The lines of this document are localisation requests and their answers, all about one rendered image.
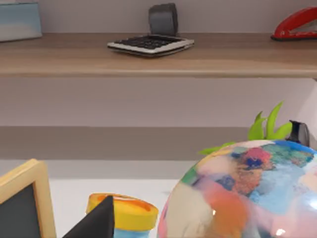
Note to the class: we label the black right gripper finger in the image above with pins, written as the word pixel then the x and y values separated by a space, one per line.
pixel 99 220

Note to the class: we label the yellow lidded blue bottle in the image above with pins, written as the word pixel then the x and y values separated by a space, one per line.
pixel 135 217

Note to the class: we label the wooden framed blackboard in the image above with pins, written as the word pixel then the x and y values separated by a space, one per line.
pixel 22 200

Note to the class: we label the multicoloured globe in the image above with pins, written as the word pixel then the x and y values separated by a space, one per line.
pixel 247 193

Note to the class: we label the wooden shelf board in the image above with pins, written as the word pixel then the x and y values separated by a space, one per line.
pixel 158 62

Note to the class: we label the black and white calculator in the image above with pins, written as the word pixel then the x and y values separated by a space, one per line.
pixel 151 45

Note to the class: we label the green leafy plant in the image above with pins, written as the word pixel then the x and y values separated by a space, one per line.
pixel 268 126

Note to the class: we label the dark grey rounded box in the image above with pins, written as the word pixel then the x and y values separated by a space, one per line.
pixel 162 21

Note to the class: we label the light blue box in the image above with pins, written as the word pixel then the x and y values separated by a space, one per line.
pixel 18 21

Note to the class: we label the red stapler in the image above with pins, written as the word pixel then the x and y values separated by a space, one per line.
pixel 296 26

